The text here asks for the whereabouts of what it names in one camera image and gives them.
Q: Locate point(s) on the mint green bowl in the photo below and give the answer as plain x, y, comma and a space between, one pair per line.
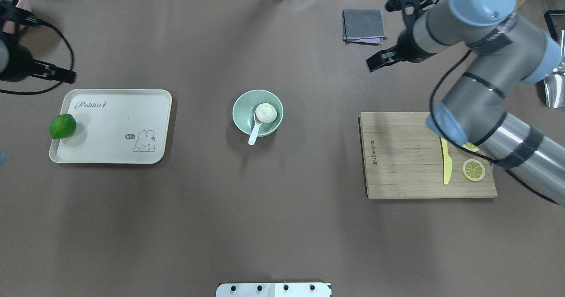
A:
244, 109

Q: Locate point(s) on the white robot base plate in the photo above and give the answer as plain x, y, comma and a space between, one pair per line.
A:
275, 289

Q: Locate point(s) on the green lime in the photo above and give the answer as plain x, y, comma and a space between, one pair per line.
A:
62, 126

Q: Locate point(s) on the lemon slice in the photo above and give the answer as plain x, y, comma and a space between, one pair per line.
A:
470, 147
473, 170

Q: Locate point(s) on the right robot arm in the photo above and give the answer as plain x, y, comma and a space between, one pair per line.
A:
509, 51

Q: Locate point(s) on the white steamed bun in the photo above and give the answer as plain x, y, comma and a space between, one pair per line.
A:
266, 113

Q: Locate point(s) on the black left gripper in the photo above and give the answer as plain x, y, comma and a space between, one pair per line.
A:
20, 65

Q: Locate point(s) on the white ceramic spoon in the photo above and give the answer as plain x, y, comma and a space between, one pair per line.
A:
257, 123

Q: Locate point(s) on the metal scoop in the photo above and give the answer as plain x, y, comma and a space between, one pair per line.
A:
554, 87

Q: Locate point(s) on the grey folded cloth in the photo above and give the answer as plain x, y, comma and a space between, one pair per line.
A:
364, 26

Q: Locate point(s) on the cream rabbit tray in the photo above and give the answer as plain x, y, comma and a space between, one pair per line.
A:
115, 126

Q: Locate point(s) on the lemon slice lower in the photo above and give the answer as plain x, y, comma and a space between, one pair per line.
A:
473, 170

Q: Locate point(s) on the lemon slice upper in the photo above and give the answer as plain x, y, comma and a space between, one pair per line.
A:
470, 147

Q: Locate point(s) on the yellow plastic knife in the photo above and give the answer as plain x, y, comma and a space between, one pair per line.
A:
447, 161

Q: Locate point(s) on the black tray at edge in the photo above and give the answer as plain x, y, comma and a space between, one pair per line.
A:
555, 20

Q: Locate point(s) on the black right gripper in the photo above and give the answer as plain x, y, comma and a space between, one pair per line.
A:
411, 50

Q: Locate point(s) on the wooden cutting board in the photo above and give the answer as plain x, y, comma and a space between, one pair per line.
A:
403, 159

